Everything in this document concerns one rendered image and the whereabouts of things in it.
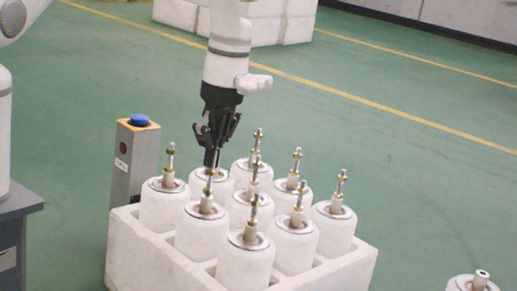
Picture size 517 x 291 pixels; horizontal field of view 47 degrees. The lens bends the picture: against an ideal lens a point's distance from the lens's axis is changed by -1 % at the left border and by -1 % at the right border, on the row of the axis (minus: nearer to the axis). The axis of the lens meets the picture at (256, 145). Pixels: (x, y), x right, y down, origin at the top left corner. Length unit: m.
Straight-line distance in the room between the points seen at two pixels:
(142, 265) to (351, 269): 0.40
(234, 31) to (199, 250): 0.39
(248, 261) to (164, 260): 0.18
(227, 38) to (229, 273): 0.39
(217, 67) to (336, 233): 0.41
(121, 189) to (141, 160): 0.09
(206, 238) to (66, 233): 0.51
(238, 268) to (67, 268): 0.48
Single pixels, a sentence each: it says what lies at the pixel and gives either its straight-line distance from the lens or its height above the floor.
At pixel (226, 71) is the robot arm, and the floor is 0.52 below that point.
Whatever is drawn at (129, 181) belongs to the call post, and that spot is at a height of 0.20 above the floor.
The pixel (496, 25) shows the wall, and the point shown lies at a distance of 6.18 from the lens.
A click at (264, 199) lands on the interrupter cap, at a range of 1.20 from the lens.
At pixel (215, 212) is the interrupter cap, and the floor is 0.25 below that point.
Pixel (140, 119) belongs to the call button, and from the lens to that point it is 1.31.
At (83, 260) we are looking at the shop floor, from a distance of 1.42.
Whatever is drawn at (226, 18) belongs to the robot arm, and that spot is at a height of 0.61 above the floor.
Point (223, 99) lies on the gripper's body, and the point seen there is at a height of 0.48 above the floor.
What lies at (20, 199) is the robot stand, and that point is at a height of 0.30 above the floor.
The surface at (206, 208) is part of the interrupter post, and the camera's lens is 1.11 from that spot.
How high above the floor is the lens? 0.76
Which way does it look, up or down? 20 degrees down
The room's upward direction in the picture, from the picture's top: 10 degrees clockwise
